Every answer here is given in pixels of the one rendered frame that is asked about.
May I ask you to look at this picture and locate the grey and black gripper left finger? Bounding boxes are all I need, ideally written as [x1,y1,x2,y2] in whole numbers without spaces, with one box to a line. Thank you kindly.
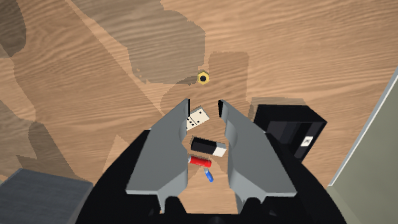
[75,98,190,224]

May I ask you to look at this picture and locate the blue battery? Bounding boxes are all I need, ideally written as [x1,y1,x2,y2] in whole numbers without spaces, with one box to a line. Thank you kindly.
[204,168,213,182]

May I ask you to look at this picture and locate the white domino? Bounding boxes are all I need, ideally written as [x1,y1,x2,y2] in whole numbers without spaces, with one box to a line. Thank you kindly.
[187,107,210,131]

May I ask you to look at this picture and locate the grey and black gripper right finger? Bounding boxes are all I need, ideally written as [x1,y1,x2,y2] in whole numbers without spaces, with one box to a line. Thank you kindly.
[218,99,347,224]

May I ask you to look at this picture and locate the black rack of bins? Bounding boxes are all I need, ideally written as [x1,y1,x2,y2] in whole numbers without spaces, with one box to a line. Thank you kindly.
[253,104,328,163]

